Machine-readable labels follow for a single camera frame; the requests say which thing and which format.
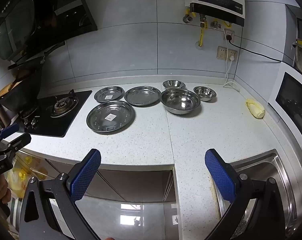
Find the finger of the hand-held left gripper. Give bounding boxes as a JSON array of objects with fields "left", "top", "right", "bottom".
[
  {"left": 0, "top": 123, "right": 20, "bottom": 149},
  {"left": 0, "top": 133, "right": 32, "bottom": 159}
]

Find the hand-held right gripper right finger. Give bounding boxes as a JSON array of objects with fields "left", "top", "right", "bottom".
[{"left": 203, "top": 148, "right": 290, "bottom": 240}]

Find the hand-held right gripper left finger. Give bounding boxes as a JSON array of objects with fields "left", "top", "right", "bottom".
[{"left": 19, "top": 148, "right": 102, "bottom": 240}]

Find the small steel bowl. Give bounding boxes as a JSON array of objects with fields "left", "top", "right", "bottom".
[
  {"left": 193, "top": 86, "right": 217, "bottom": 102},
  {"left": 162, "top": 80, "right": 186, "bottom": 90}
]

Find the large steel bowl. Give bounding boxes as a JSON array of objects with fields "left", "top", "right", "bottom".
[{"left": 160, "top": 89, "right": 201, "bottom": 115}]

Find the person's left hand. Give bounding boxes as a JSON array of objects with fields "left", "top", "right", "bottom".
[{"left": 0, "top": 177, "right": 12, "bottom": 203}]

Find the yellow plastic bag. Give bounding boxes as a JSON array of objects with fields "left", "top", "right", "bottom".
[{"left": 5, "top": 152, "right": 49, "bottom": 198}]

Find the black wok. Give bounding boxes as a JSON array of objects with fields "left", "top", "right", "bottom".
[{"left": 0, "top": 70, "right": 43, "bottom": 113}]

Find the wooden board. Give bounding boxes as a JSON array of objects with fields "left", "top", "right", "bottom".
[{"left": 0, "top": 79, "right": 19, "bottom": 99}]

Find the stainless steel sink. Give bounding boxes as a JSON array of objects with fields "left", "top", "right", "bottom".
[{"left": 213, "top": 149, "right": 302, "bottom": 240}]

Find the black gas stove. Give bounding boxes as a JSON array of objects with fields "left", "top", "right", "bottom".
[{"left": 14, "top": 90, "right": 92, "bottom": 138}]

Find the large steel plate with sticker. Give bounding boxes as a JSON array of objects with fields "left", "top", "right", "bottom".
[{"left": 86, "top": 100, "right": 136, "bottom": 133}]

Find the black frying pan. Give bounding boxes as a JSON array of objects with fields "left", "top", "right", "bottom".
[{"left": 7, "top": 41, "right": 66, "bottom": 71}]

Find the napa cabbage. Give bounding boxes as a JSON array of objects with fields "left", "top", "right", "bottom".
[{"left": 245, "top": 98, "right": 266, "bottom": 119}]

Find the small steel plate with sticker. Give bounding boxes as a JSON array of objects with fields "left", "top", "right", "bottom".
[{"left": 94, "top": 86, "right": 124, "bottom": 103}]

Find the plain steel plate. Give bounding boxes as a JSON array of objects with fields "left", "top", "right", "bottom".
[{"left": 124, "top": 86, "right": 162, "bottom": 106}]

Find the white microwave oven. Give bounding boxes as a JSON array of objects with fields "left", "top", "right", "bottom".
[{"left": 268, "top": 62, "right": 302, "bottom": 153}]

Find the black range hood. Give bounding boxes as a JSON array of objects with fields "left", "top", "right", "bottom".
[{"left": 0, "top": 0, "right": 98, "bottom": 62}]

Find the white power cable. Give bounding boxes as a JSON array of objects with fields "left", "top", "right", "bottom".
[{"left": 223, "top": 55, "right": 240, "bottom": 92}]

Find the double wall outlet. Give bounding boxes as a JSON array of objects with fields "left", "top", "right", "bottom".
[{"left": 217, "top": 46, "right": 238, "bottom": 61}]

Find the black power cable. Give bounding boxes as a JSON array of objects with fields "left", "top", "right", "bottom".
[{"left": 226, "top": 35, "right": 283, "bottom": 62}]

